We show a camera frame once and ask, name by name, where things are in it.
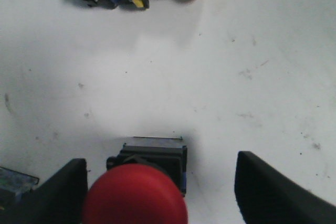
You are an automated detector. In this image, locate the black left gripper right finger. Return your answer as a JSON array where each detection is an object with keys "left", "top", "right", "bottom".
[{"left": 234, "top": 151, "right": 335, "bottom": 223}]

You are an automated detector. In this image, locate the green button front left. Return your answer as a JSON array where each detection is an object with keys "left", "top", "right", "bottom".
[{"left": 1, "top": 167, "right": 39, "bottom": 213}]

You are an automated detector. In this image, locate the red button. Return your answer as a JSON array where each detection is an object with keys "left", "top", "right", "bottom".
[{"left": 81, "top": 136, "right": 188, "bottom": 223}]

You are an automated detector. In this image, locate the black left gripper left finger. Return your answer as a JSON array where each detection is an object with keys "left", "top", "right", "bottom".
[{"left": 1, "top": 158, "right": 88, "bottom": 223}]

